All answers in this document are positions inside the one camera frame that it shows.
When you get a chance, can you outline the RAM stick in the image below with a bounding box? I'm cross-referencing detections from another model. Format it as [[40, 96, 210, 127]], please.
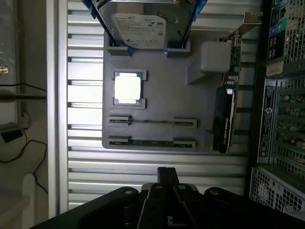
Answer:
[[110, 118, 198, 125], [109, 139, 196, 147]]

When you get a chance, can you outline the black graphics card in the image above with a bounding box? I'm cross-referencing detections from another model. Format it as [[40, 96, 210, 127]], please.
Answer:
[[211, 11, 263, 155]]

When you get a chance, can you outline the grey parts rack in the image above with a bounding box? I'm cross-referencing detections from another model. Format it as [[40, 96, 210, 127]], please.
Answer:
[[102, 30, 239, 156]]

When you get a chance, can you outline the silver CPU chip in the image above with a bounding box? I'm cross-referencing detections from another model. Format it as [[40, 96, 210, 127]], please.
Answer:
[[114, 73, 144, 104]]

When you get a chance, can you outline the black PC case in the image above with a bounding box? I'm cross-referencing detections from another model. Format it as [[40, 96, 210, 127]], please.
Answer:
[[247, 0, 305, 213]]

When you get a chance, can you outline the silver hard disk drive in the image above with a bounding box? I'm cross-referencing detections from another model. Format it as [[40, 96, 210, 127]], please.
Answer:
[[91, 0, 194, 51]]

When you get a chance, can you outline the black cable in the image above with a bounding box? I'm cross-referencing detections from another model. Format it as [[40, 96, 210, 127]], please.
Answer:
[[0, 82, 47, 100], [0, 139, 49, 194]]

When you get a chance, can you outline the blue disk bracket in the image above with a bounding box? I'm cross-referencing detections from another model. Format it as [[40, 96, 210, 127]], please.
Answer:
[[81, 0, 203, 56]]

